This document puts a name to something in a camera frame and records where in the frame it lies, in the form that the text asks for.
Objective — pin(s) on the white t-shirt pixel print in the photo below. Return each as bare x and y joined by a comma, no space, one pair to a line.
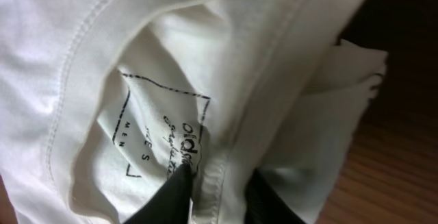
102,101

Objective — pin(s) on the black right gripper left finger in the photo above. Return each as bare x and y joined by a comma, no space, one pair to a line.
171,203

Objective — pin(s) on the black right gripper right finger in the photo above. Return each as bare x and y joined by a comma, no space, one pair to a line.
264,206

